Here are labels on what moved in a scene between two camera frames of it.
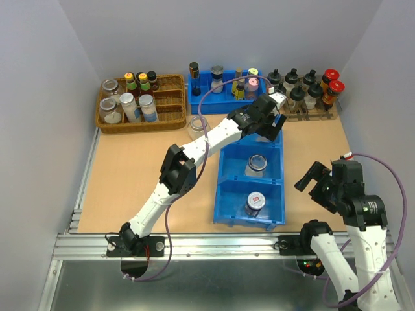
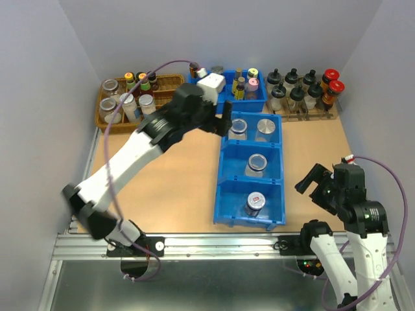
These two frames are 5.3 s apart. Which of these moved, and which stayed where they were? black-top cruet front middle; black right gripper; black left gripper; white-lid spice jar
Moved: black left gripper
Stayed: black right gripper; white-lid spice jar; black-top cruet front middle
